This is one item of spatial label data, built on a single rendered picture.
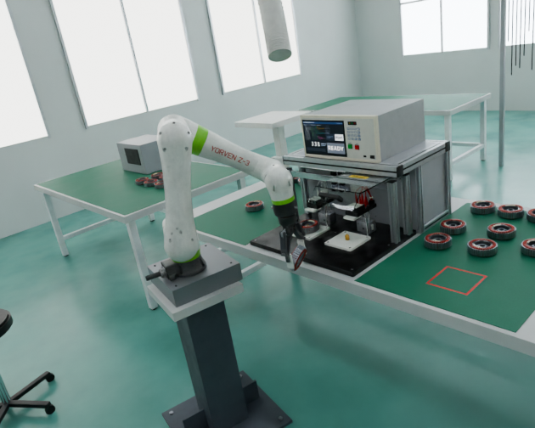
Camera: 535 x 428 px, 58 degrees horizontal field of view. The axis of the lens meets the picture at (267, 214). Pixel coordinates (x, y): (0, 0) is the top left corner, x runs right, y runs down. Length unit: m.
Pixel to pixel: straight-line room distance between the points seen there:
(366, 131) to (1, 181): 4.84
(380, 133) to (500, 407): 1.34
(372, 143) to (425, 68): 7.14
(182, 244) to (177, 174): 0.27
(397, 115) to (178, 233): 1.09
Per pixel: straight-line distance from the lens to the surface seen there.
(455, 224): 2.33
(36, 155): 6.32
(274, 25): 3.38
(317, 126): 2.30
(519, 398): 2.59
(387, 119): 2.17
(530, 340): 1.65
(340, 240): 2.21
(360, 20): 9.90
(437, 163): 2.36
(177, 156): 1.70
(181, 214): 1.77
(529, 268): 2.03
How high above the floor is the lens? 1.70
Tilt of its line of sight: 20 degrees down
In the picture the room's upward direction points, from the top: 9 degrees counter-clockwise
